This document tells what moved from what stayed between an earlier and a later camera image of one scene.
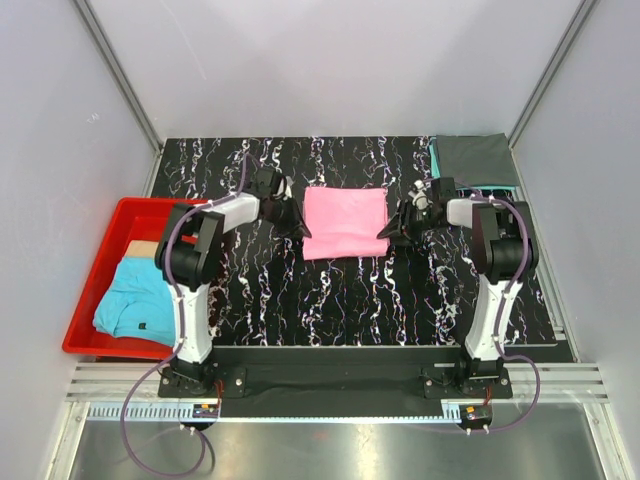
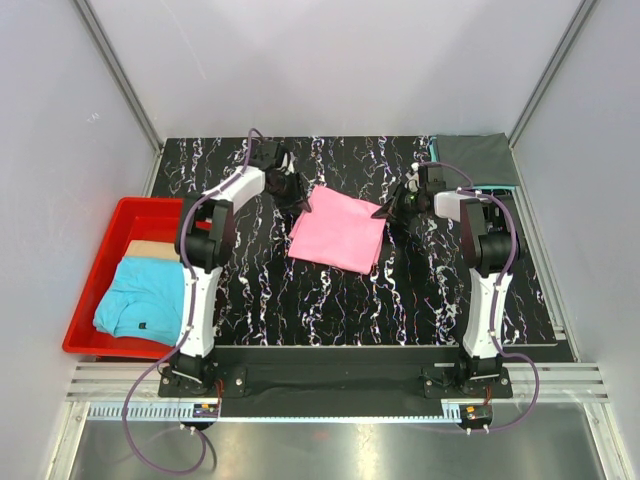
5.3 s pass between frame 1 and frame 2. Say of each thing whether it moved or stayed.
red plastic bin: stayed
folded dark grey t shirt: stayed
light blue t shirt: stayed
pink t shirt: moved
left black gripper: moved
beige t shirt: stayed
